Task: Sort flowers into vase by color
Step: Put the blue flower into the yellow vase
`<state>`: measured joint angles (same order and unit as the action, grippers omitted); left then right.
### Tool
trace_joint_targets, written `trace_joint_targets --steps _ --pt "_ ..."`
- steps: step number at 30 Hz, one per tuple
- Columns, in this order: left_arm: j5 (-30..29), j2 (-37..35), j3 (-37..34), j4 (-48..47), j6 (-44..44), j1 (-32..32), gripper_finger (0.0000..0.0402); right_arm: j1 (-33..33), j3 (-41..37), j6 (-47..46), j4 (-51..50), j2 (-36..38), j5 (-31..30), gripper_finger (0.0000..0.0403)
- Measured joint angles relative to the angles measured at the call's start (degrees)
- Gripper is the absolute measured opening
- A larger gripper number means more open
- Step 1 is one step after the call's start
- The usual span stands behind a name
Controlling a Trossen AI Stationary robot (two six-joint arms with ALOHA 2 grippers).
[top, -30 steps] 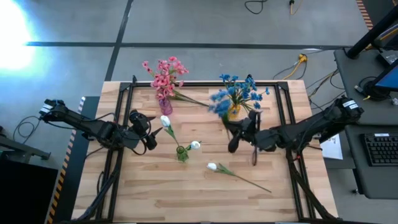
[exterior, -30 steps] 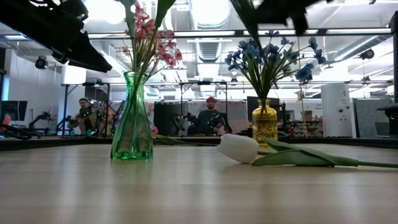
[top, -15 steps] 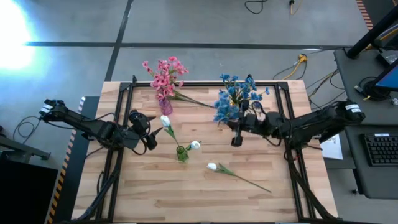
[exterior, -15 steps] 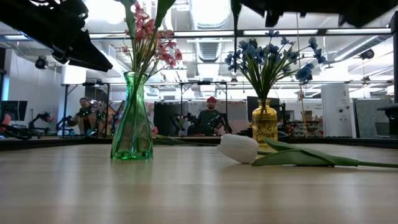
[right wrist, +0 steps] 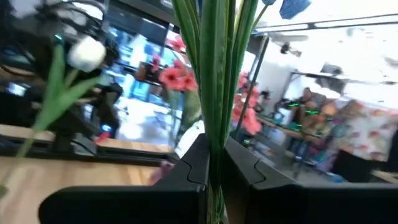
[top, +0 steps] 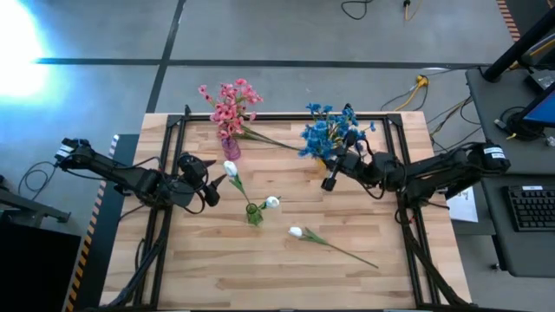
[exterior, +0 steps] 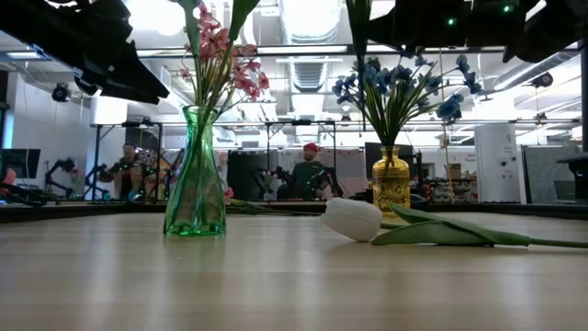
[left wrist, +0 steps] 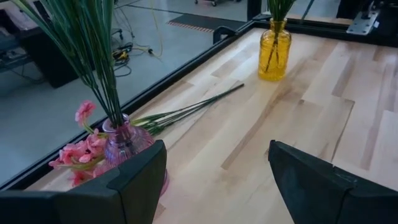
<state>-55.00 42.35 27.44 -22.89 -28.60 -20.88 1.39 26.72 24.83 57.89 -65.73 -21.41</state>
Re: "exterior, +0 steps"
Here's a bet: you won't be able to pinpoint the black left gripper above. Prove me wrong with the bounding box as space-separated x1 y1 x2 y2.
50 0 170 106

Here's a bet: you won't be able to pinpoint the white round column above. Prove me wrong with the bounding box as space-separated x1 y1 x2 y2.
474 122 526 204

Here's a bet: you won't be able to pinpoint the black frame bar with lights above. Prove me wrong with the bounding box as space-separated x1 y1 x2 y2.
135 41 580 61

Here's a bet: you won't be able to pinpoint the silver air duct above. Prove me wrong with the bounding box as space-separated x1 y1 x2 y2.
278 0 344 93

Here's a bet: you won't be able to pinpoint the black table frame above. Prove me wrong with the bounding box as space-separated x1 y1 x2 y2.
0 200 588 225

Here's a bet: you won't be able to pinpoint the black frame post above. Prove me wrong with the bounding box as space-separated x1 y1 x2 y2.
576 39 588 153

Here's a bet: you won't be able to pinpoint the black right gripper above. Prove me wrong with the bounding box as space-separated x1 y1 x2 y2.
367 0 529 47

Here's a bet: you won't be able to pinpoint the green glass vase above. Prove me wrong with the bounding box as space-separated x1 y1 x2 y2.
163 104 227 238

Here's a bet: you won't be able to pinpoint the black partition panel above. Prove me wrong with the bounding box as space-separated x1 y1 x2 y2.
227 149 279 201

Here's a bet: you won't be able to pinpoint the person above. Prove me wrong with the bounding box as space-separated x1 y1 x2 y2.
98 143 153 201
277 142 339 201

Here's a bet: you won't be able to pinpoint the thin hanging cable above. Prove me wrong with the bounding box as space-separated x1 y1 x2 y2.
438 45 454 194

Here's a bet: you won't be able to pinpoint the black monitor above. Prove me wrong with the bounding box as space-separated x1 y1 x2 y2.
365 142 417 194

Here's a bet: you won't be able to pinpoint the grey partition panel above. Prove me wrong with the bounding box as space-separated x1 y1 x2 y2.
523 144 582 206

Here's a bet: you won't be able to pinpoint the dark computer monitor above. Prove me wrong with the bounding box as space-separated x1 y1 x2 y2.
0 148 41 180

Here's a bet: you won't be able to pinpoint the yellow glass vase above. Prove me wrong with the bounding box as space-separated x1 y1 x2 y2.
371 145 412 217

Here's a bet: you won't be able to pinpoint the pink artificial flowers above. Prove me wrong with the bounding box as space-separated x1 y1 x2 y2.
195 0 262 153

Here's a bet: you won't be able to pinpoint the grey desk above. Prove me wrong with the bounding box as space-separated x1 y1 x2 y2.
556 154 588 201

